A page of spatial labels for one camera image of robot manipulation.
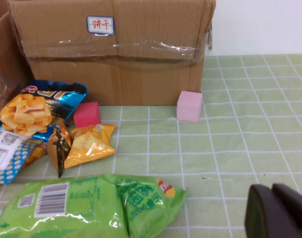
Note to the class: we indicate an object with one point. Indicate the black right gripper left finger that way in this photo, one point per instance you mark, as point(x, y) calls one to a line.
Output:
point(265, 215)

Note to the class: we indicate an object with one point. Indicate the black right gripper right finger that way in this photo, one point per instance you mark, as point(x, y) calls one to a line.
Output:
point(299, 210)

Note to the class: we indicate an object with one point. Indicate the green chips bag with barcode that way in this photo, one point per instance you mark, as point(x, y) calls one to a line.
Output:
point(91, 210)

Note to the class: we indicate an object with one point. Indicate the yellow small snack packet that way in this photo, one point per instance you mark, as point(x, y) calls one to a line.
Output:
point(91, 148)

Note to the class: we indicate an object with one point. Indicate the dark orange small snack packet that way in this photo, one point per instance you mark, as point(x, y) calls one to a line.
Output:
point(53, 145)

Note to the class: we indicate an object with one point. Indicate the blue chips snack bag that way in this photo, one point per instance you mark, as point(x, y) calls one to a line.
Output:
point(24, 116)

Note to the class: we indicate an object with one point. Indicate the green checkered tablecloth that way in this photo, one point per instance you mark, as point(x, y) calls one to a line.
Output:
point(240, 148)

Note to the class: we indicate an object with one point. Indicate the pink foam cube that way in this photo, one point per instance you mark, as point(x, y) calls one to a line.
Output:
point(189, 106)

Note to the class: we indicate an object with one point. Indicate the cardboard box with taped flaps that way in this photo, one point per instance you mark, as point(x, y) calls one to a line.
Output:
point(153, 81)

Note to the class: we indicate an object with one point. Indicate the red foam cube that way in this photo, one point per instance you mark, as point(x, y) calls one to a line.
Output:
point(87, 114)

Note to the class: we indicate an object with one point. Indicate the white label sticker blue border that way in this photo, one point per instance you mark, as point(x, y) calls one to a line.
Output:
point(100, 25)

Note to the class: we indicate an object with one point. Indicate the cardboard box with F2 print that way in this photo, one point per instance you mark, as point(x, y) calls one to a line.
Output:
point(7, 54)

